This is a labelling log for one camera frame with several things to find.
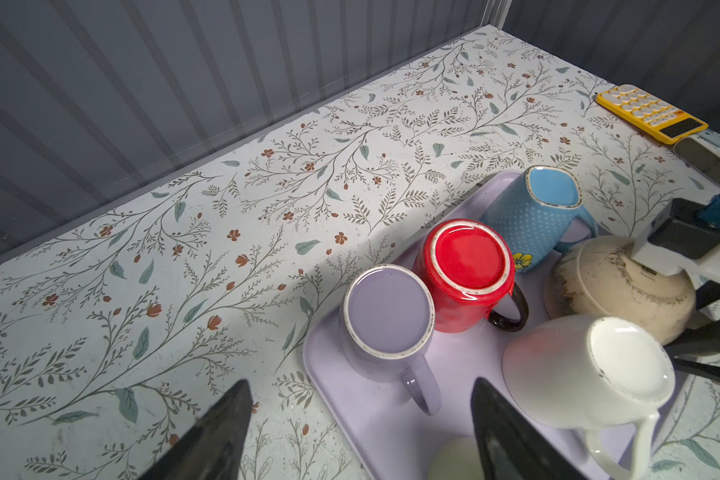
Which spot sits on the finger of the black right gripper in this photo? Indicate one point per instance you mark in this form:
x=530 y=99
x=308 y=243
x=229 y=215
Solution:
x=696 y=341
x=709 y=372

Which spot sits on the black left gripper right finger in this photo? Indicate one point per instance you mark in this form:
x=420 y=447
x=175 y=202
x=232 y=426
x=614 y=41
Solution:
x=509 y=446

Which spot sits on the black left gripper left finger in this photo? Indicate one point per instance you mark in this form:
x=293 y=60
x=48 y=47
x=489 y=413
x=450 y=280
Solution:
x=213 y=447

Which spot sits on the light green mug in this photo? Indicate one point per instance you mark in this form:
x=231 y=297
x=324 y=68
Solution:
x=458 y=459

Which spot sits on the beige speckled mug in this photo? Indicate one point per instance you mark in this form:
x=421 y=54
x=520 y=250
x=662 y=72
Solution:
x=598 y=277

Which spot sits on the white mug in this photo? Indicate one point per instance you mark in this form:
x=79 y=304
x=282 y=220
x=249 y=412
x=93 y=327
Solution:
x=592 y=373

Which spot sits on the purple mug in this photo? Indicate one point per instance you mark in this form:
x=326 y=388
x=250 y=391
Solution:
x=386 y=323

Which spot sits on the red mug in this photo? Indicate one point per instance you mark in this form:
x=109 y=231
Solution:
x=470 y=274

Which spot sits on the blue polka dot mug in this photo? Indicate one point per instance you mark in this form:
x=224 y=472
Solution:
x=535 y=211

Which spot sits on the yellow calculator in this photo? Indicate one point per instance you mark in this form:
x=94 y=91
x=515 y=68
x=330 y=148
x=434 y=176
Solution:
x=659 y=119

